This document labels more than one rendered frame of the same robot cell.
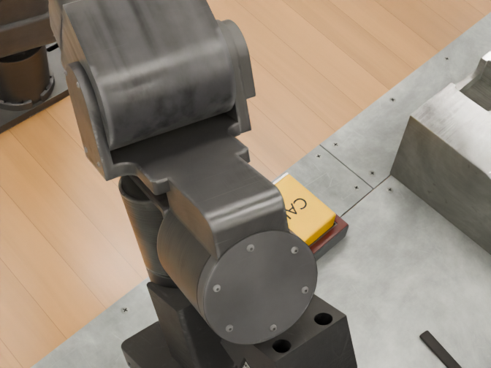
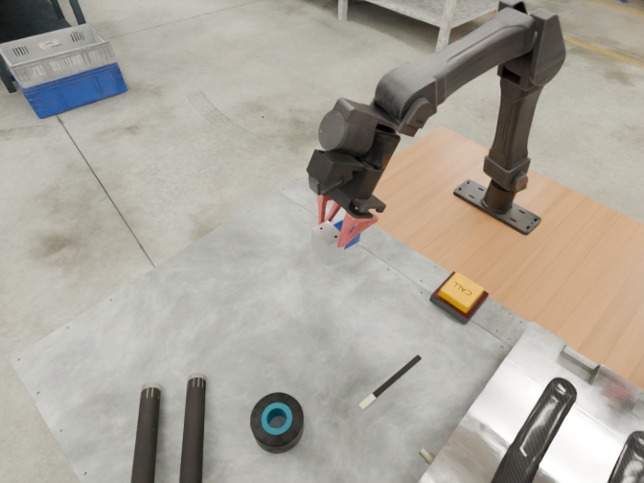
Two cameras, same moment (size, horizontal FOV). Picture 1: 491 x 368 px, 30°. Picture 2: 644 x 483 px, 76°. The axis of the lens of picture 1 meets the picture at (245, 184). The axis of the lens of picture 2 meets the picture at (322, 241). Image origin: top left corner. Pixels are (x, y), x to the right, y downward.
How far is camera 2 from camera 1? 57 cm
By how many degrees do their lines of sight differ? 55
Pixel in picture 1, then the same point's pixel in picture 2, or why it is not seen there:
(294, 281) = (335, 137)
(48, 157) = (465, 218)
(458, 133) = (529, 343)
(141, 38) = (403, 78)
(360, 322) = (419, 330)
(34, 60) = (498, 193)
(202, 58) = (403, 92)
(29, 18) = (499, 166)
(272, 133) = (515, 295)
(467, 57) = not seen: hidden behind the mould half
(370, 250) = (460, 335)
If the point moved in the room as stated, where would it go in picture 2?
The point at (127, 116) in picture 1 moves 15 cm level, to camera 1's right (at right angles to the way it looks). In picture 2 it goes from (379, 89) to (381, 149)
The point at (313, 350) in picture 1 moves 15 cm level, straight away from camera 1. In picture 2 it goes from (321, 160) to (427, 180)
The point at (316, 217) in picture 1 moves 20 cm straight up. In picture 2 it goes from (462, 299) to (496, 222)
